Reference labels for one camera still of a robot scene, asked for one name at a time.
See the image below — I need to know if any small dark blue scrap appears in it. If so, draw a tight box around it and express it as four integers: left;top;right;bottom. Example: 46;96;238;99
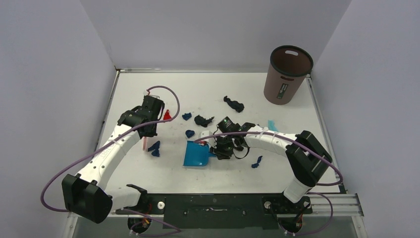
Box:
182;113;192;120

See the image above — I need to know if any dark blue scrap near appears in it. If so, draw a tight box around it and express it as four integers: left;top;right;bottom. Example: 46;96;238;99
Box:
251;156;263;169

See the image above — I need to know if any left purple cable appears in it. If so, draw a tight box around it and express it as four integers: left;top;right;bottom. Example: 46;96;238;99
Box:
40;85;182;238

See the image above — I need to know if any red paper scrap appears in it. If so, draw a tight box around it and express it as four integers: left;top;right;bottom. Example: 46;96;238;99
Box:
163;110;172;120

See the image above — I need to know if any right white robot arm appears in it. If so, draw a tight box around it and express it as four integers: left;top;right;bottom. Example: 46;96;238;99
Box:
206;117;332;213

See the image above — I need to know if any blue dustpan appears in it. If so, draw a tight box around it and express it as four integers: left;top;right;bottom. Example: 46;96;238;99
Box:
183;141;214;167

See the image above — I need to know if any black paper scrap far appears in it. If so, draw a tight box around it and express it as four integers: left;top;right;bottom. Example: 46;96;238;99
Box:
223;96;245;113

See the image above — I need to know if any teal paper scrap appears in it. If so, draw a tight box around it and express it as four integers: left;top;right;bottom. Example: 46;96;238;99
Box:
267;120;279;132

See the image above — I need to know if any brown waste bin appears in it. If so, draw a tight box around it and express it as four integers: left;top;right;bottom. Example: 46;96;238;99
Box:
263;45;314;105

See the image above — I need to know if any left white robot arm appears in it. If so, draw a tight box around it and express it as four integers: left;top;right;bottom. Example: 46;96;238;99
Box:
61;96;164;224

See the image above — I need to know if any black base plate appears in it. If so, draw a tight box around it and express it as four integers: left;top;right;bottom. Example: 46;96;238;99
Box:
131;193;313;230

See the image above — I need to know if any black paper scrap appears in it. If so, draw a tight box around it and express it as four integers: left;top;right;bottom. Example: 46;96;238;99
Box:
223;96;245;113
194;115;214;128

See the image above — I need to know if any dark blue scrap middle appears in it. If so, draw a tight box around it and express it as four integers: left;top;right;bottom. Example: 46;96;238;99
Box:
185;130;195;138

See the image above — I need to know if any black paper scrap left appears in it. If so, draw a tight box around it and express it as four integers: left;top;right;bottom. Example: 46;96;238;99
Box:
194;115;214;128

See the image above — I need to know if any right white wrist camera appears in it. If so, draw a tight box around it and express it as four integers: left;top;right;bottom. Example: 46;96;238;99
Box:
200;130;216;147

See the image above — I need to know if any pink hand brush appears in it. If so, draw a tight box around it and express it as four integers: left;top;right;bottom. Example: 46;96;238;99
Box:
142;137;148;151

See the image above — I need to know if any dark blue scrap left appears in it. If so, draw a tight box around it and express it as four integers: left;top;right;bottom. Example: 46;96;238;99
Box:
148;141;160;157

